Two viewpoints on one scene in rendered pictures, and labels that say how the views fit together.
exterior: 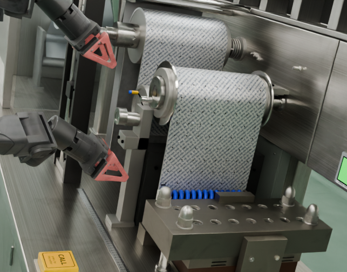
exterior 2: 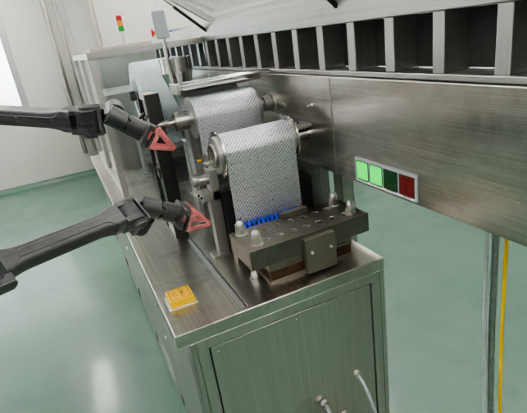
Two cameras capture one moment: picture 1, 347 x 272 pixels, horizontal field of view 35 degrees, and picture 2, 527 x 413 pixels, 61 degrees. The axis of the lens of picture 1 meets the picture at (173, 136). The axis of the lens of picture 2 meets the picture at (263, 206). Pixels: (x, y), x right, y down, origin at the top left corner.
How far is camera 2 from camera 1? 21 cm
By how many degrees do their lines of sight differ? 5
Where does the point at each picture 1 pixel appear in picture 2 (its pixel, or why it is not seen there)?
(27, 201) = (153, 260)
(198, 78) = (238, 137)
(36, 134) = (133, 214)
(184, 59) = (230, 124)
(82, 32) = (143, 132)
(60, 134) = (151, 208)
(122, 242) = (224, 267)
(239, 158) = (289, 183)
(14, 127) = (115, 214)
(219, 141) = (270, 175)
